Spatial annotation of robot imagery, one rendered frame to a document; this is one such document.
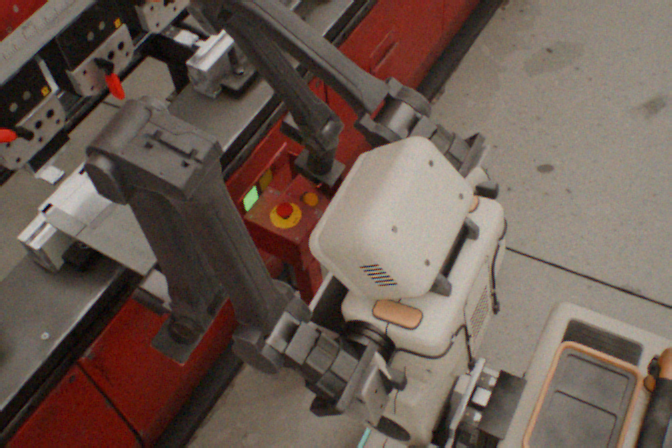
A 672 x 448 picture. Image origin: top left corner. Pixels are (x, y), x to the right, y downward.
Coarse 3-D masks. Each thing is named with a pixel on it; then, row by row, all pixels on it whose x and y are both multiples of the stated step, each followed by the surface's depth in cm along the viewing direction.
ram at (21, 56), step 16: (0, 0) 125; (16, 0) 127; (32, 0) 130; (48, 0) 133; (80, 0) 139; (0, 16) 126; (16, 16) 128; (64, 16) 137; (0, 32) 127; (48, 32) 136; (32, 48) 134; (16, 64) 132; (0, 80) 131
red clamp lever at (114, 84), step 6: (96, 60) 147; (102, 60) 146; (108, 60) 146; (102, 66) 146; (108, 66) 145; (108, 72) 147; (108, 78) 149; (114, 78) 149; (108, 84) 150; (114, 84) 149; (120, 84) 151; (114, 90) 151; (120, 90) 151; (114, 96) 153; (120, 96) 152
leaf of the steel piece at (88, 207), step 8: (88, 184) 161; (80, 192) 160; (88, 192) 160; (96, 192) 160; (72, 200) 159; (80, 200) 159; (88, 200) 159; (96, 200) 159; (104, 200) 159; (64, 208) 158; (72, 208) 158; (80, 208) 158; (88, 208) 158; (96, 208) 158; (104, 208) 157; (112, 208) 157; (80, 216) 157; (88, 216) 157; (96, 216) 156; (104, 216) 156; (88, 224) 156; (96, 224) 155
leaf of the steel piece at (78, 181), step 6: (78, 174) 163; (72, 180) 162; (78, 180) 162; (84, 180) 162; (66, 186) 162; (72, 186) 161; (78, 186) 161; (60, 192) 161; (66, 192) 161; (72, 192) 161; (54, 198) 160; (60, 198) 160; (66, 198) 160; (54, 204) 159; (60, 204) 159
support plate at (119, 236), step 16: (128, 208) 157; (48, 224) 157; (64, 224) 156; (80, 224) 156; (112, 224) 155; (128, 224) 155; (80, 240) 154; (96, 240) 153; (112, 240) 153; (128, 240) 153; (144, 240) 153; (112, 256) 151; (128, 256) 151; (144, 256) 150; (144, 272) 148
